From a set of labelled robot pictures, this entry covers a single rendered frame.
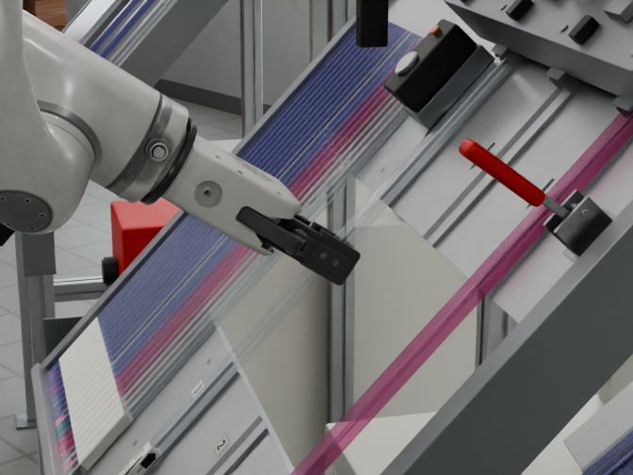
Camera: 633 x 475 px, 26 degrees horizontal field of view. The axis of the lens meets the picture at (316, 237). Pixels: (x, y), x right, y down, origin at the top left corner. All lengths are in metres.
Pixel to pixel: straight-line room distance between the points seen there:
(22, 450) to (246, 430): 1.99
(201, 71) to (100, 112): 5.41
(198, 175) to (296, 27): 4.81
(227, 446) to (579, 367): 0.32
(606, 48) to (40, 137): 0.37
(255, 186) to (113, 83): 0.13
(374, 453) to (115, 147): 0.62
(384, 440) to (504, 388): 0.73
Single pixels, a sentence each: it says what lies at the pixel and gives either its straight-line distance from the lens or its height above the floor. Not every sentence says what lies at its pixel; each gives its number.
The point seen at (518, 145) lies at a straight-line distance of 1.01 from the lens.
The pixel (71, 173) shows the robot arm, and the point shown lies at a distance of 0.96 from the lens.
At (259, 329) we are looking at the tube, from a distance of 1.11.
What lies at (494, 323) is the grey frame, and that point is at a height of 0.72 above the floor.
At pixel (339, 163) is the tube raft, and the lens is 1.21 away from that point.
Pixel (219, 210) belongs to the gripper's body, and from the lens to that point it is 1.03.
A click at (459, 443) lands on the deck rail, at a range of 0.83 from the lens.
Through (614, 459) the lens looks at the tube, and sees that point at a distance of 0.65.
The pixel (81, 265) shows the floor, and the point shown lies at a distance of 4.17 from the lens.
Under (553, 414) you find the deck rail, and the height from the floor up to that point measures 0.94.
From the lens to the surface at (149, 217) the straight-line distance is 1.83.
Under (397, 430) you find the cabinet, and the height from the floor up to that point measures 0.62.
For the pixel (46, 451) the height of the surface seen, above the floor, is 0.73.
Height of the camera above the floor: 1.29
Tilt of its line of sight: 17 degrees down
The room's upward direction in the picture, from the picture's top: straight up
